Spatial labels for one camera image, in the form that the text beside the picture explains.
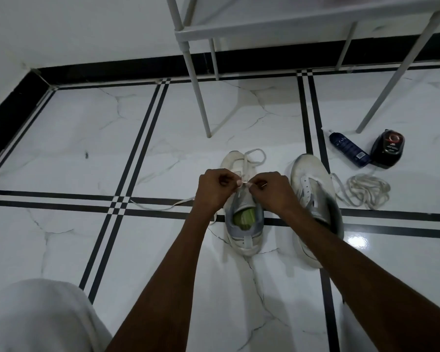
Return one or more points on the black shoe polish container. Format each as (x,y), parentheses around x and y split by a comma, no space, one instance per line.
(387,150)

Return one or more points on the person's right forearm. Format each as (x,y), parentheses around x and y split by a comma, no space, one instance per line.
(374,289)

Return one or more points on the white shorts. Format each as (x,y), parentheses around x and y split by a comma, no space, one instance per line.
(36,318)

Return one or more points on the white shoelace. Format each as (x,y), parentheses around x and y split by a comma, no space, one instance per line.
(366,188)
(255,154)

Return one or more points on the person's left forearm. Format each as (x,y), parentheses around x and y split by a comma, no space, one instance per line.
(161,293)

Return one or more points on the grey metal shelf rack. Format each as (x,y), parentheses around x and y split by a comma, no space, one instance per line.
(278,27)

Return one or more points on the white sneaker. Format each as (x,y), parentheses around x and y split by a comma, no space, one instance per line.
(245,247)
(308,166)

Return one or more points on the person's right hand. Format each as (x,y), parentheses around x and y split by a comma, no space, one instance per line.
(275,194)

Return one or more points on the person's left hand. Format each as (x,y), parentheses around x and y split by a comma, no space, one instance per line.
(211,194)

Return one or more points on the dark blue spray bottle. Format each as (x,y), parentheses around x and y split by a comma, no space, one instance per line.
(348,148)

